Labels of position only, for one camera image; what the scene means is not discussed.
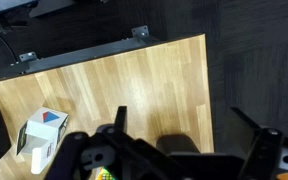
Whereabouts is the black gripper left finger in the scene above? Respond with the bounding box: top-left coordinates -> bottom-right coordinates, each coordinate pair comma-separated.
44,105 -> 172,180

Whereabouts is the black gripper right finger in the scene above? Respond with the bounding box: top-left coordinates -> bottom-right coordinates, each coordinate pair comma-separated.
228,106 -> 288,180

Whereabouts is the small multicoloured puzzle cube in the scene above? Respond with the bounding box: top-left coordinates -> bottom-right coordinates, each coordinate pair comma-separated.
95,165 -> 118,180

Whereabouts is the wooden work table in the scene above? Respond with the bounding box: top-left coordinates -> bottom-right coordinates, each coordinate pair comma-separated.
0,25 -> 162,85

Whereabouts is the white open carton box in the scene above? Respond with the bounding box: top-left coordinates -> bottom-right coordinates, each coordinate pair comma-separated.
15,106 -> 70,175

